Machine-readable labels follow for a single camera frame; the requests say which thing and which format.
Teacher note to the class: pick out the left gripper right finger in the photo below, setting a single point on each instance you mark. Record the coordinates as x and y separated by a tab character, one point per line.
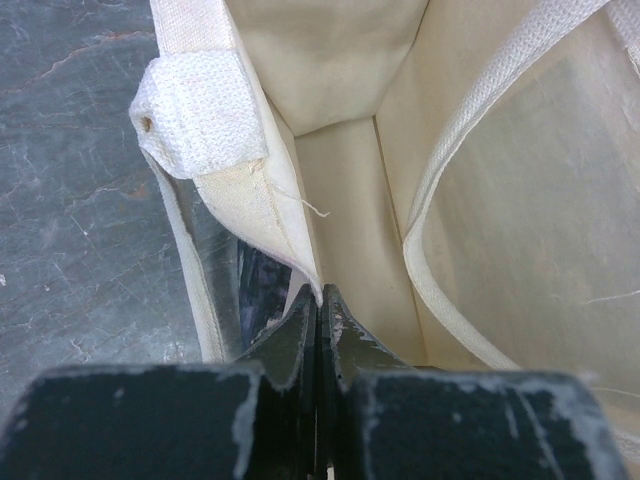
380	418

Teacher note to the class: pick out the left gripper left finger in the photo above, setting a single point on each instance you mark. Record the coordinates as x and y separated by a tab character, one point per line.
249	419

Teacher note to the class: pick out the cream canvas tote bag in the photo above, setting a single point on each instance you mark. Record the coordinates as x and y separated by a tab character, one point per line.
466	171

